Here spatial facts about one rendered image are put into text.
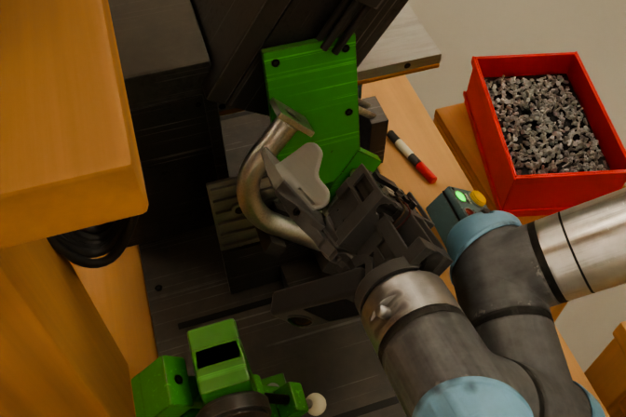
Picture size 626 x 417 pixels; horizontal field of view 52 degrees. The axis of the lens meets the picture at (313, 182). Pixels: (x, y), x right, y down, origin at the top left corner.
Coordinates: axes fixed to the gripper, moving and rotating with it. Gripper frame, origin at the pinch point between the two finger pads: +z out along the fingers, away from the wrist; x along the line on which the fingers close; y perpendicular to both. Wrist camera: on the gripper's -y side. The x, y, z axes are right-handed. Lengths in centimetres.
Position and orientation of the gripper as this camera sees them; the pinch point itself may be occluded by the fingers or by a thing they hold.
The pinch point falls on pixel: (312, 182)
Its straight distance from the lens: 69.0
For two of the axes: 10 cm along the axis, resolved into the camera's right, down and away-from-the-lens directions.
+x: -7.3, -3.9, -5.6
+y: 6.2, -7.3, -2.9
